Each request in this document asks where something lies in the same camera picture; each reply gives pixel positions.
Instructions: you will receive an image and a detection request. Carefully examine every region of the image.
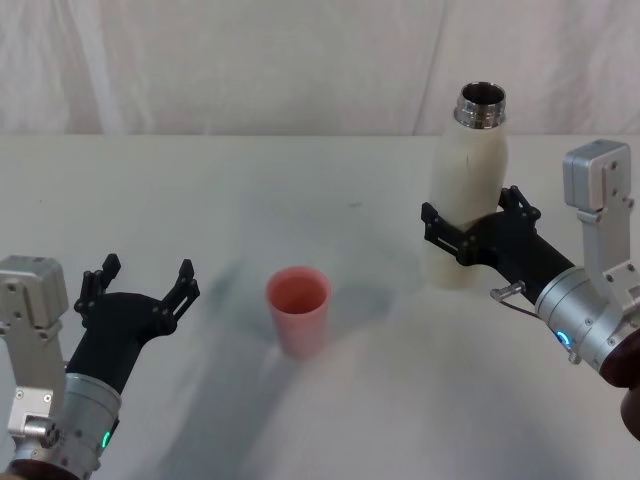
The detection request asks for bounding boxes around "white curtain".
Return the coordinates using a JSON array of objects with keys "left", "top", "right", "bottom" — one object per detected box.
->
[{"left": 0, "top": 0, "right": 640, "bottom": 137}]

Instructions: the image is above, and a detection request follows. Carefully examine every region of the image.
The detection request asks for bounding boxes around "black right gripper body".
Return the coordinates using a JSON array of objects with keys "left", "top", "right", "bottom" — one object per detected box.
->
[{"left": 458, "top": 208, "right": 576, "bottom": 302}]

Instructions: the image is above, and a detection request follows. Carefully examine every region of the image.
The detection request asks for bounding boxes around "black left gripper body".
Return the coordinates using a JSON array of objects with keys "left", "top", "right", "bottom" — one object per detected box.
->
[{"left": 65, "top": 292, "right": 175, "bottom": 397}]

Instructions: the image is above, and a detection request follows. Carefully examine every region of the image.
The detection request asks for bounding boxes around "thin cable with silver plug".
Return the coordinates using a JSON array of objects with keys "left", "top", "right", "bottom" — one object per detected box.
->
[{"left": 489, "top": 280, "right": 545, "bottom": 319}]

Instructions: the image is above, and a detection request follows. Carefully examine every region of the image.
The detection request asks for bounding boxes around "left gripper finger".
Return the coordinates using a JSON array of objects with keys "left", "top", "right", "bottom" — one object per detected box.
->
[
  {"left": 152, "top": 258, "right": 200, "bottom": 334},
  {"left": 73, "top": 253, "right": 123, "bottom": 314}
]

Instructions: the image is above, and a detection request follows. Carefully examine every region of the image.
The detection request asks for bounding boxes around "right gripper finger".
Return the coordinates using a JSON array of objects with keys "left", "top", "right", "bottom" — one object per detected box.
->
[
  {"left": 496, "top": 185, "right": 542, "bottom": 227},
  {"left": 420, "top": 201, "right": 475, "bottom": 265}
]

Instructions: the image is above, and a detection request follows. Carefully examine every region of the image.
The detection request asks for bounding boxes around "white table cloth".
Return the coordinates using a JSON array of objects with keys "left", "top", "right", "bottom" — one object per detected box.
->
[{"left": 0, "top": 132, "right": 640, "bottom": 480}]

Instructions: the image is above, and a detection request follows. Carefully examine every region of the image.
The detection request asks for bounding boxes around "cream vacuum bottle steel neck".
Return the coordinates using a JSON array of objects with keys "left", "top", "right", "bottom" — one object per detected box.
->
[{"left": 423, "top": 80, "right": 511, "bottom": 291}]

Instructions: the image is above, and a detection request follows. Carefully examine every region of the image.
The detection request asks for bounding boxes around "pink cup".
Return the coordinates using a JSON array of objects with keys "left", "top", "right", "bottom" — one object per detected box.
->
[{"left": 265, "top": 266, "right": 331, "bottom": 358}]

